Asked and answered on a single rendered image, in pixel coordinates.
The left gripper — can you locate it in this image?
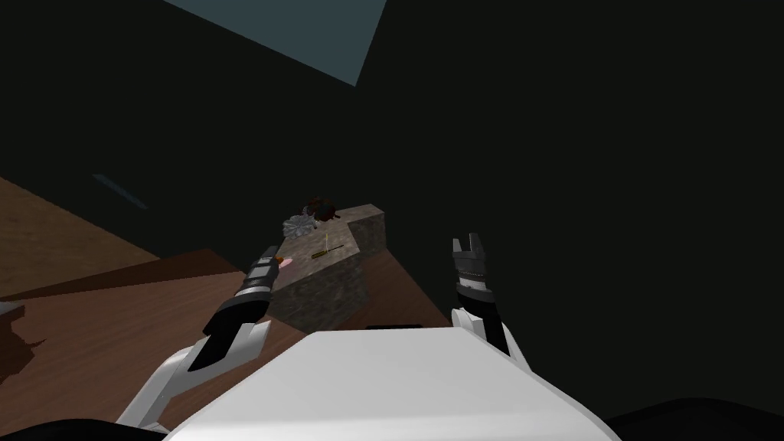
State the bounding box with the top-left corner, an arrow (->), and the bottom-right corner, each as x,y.
244,244 -> 283,292

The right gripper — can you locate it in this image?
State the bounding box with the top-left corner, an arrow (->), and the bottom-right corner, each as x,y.
452,232 -> 492,292

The crumpled silver grey object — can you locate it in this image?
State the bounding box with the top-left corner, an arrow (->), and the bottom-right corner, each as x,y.
282,214 -> 321,242

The yellow and black screwdriver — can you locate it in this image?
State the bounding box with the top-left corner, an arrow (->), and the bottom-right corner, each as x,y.
310,232 -> 346,260

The grey stone table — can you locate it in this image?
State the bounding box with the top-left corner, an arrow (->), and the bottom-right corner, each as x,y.
266,204 -> 387,335

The dark brown round object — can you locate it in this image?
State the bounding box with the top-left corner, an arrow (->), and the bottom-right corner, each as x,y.
305,196 -> 342,224

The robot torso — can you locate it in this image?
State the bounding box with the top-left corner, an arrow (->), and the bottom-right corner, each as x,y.
162,324 -> 623,441

